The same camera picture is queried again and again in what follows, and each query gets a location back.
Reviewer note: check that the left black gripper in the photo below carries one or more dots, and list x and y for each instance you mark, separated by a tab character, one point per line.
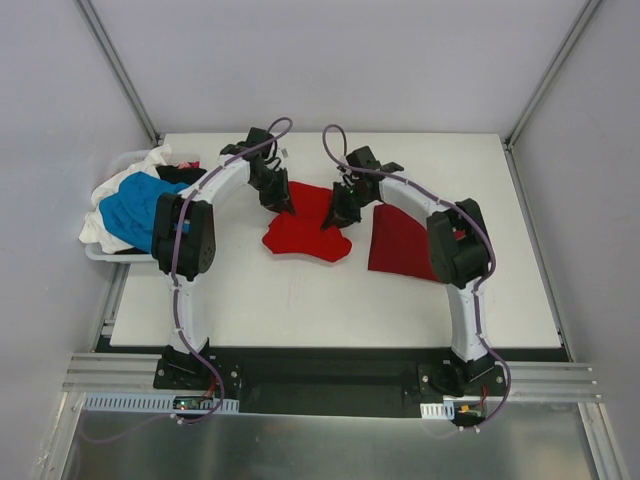
275	189

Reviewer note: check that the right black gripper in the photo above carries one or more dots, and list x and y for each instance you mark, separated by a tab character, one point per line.
344	201

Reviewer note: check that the bright red t shirt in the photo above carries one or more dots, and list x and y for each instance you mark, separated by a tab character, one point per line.
302	232

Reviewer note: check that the dark red t shirt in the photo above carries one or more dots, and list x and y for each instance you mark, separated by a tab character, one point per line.
399	245

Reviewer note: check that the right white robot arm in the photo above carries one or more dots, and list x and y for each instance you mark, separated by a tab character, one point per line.
459	251

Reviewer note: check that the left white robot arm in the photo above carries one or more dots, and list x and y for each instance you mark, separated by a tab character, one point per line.
184	246

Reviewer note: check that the black t shirt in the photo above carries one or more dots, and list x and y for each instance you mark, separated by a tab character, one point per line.
174	174

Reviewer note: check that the pink garment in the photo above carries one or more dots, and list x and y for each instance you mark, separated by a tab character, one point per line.
190	165

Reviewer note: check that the blue t shirt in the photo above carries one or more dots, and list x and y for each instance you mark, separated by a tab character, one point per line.
129	213

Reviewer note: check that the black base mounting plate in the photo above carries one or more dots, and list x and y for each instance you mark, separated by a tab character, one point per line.
356	401

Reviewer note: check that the white plastic laundry basket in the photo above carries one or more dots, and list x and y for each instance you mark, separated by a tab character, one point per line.
134	255

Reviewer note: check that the white t shirt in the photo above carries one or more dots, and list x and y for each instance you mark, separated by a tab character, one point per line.
99	242

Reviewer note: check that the right white cable duct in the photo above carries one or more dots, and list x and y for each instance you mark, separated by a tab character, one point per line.
438	411

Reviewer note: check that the white cable duct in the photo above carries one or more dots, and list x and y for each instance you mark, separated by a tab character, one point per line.
438	411
157	404

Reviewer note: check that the aluminium frame rail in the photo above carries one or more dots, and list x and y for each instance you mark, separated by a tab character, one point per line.
562	382

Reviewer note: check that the left white cable duct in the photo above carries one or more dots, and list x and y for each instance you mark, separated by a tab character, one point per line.
157	404

